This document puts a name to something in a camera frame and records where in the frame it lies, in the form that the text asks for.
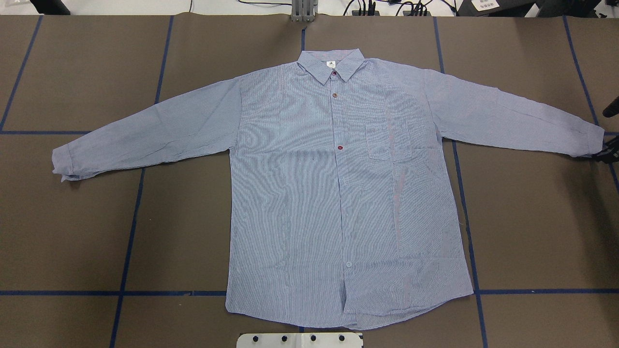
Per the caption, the light blue striped shirt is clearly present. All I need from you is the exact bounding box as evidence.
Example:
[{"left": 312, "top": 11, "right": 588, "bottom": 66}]
[{"left": 51, "top": 49, "right": 605, "bottom": 330}]

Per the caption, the aluminium frame post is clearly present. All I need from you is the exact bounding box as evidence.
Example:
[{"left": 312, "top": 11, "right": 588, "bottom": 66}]
[{"left": 291, "top": 0, "right": 318, "bottom": 22}]

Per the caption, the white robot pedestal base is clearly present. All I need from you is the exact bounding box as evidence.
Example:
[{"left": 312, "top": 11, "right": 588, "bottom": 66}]
[{"left": 236, "top": 332, "right": 364, "bottom": 348}]

